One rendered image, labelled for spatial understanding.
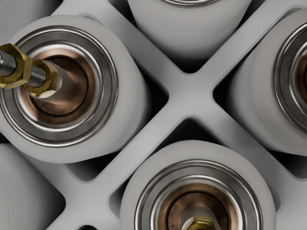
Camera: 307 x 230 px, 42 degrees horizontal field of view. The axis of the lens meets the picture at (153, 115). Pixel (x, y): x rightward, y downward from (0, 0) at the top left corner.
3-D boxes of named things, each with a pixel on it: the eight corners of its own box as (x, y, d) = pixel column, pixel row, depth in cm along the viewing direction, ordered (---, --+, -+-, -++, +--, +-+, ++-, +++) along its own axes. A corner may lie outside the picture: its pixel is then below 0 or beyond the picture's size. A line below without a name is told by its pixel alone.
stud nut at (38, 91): (29, 60, 22) (23, 56, 21) (60, 64, 22) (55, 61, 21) (23, 95, 22) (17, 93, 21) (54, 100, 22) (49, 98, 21)
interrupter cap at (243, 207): (193, 312, 24) (194, 317, 23) (109, 216, 24) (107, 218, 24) (288, 227, 24) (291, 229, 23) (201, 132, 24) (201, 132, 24)
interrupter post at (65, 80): (44, 65, 25) (24, 54, 22) (82, 70, 25) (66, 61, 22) (38, 103, 25) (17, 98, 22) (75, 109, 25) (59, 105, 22)
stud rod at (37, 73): (44, 74, 23) (-19, 44, 16) (60, 76, 23) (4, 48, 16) (41, 90, 23) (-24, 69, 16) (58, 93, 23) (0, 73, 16)
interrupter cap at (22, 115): (12, 19, 26) (7, 16, 25) (129, 36, 25) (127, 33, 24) (-9, 137, 25) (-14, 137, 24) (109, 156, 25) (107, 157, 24)
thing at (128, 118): (73, 56, 43) (-3, 0, 25) (161, 69, 43) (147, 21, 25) (58, 144, 43) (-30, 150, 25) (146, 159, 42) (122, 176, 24)
